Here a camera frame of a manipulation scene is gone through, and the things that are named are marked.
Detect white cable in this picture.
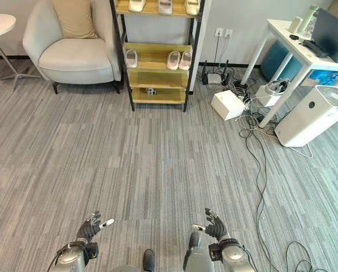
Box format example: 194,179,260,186
253,129,314,159

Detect white cardboard box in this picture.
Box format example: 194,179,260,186
210,90,247,121

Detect router with black antennas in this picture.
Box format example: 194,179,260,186
201,59,231,86

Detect long black cable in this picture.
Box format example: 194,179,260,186
235,113,331,272

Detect blue pouf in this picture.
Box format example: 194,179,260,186
260,39,303,83

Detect white round side table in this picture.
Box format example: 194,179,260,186
0,14,42,92

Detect wooden black-framed shoe rack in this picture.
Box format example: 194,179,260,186
109,0,206,113

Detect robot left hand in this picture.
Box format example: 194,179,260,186
75,210,115,242

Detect cream upholstered armchair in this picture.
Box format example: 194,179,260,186
22,0,122,95

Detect robot right silver leg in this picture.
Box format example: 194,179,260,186
182,232,216,272

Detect white air purifier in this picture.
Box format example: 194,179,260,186
274,84,338,148

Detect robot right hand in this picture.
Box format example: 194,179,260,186
191,207,231,245

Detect dark laptop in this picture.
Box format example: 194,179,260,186
310,7,338,63

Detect white headset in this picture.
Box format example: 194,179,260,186
266,79,291,94

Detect pale green bottle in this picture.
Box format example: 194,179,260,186
297,3,319,33

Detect robot left dark foot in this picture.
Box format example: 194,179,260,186
142,249,156,272

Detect small white box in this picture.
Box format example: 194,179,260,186
255,84,284,108

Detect white desk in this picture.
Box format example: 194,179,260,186
239,18,338,129

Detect black controller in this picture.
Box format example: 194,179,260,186
302,39,329,58

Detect beige cushion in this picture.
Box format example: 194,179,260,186
52,0,99,40

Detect cream slipper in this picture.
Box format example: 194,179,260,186
184,0,200,16
128,0,147,13

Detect white cup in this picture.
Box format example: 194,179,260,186
288,16,303,33

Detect blue bag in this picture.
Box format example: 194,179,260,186
309,69,338,86

